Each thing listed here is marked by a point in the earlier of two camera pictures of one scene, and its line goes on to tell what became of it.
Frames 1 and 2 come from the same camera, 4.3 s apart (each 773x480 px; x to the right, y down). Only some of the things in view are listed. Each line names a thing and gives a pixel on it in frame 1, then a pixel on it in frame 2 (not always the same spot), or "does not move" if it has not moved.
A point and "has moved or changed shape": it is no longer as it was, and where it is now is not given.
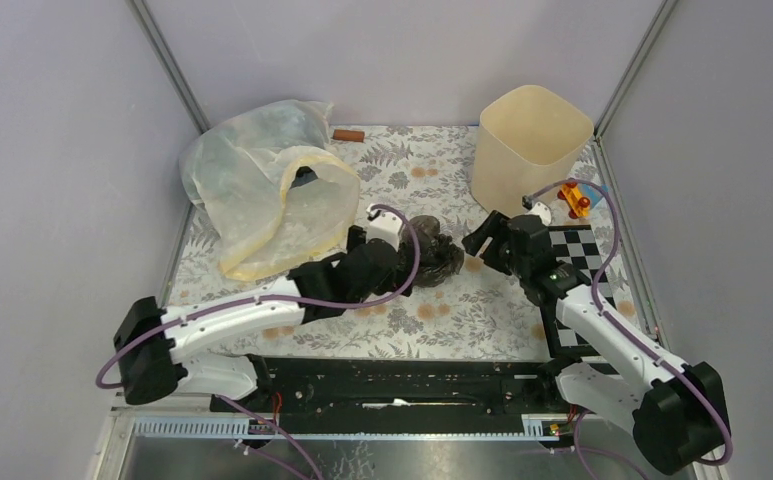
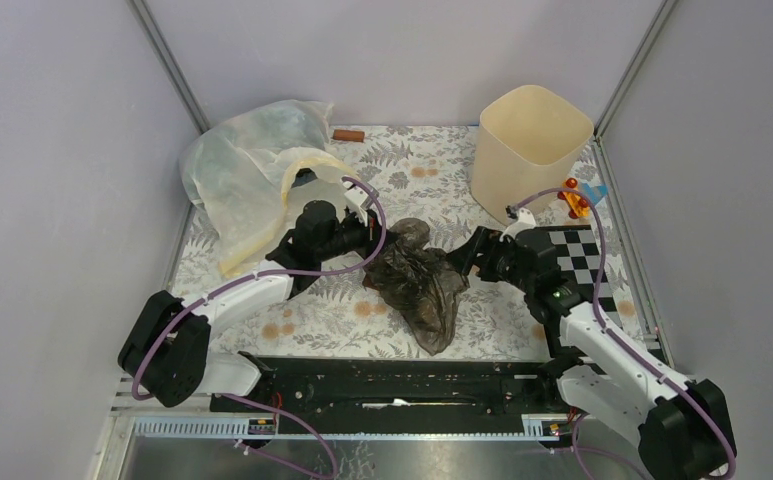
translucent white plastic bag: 268,197 does not move
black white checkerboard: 576,244 does not move
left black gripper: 395,281 to 371,234
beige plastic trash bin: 526,140 does not move
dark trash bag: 439,259 has moved or changed shape
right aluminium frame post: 662,17 does not move
